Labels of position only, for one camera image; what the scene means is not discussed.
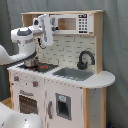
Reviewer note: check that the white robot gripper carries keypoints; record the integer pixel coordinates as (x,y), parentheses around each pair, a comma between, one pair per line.
(43,29)

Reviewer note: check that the white microwave door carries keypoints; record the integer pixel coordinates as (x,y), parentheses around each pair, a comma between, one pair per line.
(66,23)

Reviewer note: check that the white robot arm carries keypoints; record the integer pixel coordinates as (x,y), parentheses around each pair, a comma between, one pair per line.
(24,37)

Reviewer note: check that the wooden toy kitchen unit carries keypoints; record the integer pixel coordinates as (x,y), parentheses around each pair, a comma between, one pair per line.
(65,53)

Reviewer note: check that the small metal pot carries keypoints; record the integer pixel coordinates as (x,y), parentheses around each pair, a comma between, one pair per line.
(31,62)

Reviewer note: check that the black stovetop with red burner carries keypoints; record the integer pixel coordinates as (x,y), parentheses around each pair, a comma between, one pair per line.
(41,67)

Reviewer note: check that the microwave button panel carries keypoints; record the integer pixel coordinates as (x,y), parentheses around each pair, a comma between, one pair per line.
(82,25)

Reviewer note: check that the grey toy sink basin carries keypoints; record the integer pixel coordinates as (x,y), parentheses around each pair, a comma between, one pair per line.
(73,74)

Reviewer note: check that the black toy faucet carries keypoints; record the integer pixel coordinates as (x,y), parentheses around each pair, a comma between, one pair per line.
(83,64)

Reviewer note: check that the red oven knob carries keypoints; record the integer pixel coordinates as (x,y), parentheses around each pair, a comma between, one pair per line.
(35,84)

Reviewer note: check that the oven door with window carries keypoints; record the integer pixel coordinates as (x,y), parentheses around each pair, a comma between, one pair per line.
(27,103)

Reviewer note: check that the white cabinet door with dispenser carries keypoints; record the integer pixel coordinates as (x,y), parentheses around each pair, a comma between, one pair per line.
(64,106)

